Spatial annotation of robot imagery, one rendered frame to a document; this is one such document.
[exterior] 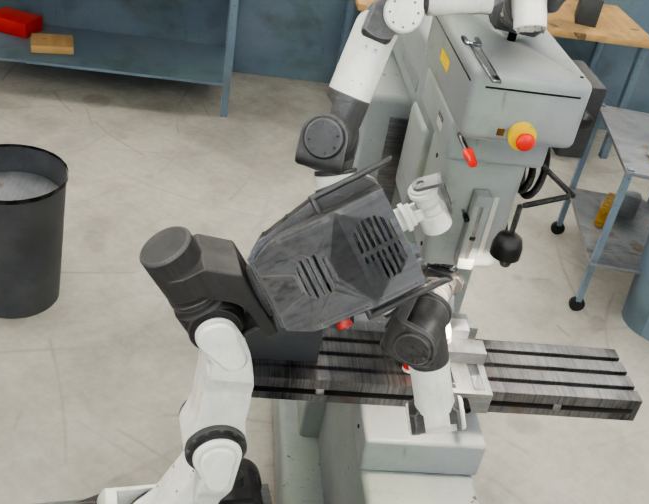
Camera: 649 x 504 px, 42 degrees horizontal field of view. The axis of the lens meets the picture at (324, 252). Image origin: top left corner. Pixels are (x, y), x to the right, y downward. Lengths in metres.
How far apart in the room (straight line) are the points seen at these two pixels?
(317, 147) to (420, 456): 1.05
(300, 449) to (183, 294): 1.55
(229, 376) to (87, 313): 2.20
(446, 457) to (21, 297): 2.13
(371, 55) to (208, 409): 0.84
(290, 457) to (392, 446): 0.83
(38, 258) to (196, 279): 2.16
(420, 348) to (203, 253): 0.48
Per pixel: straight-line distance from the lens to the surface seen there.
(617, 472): 3.83
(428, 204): 1.77
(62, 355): 3.77
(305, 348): 2.36
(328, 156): 1.67
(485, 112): 1.84
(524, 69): 1.87
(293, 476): 3.07
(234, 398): 1.92
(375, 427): 2.37
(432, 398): 1.89
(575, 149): 2.45
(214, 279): 1.68
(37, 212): 3.64
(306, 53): 6.47
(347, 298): 1.62
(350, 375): 2.39
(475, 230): 2.10
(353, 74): 1.71
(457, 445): 2.40
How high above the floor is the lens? 2.49
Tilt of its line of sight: 33 degrees down
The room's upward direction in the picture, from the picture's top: 11 degrees clockwise
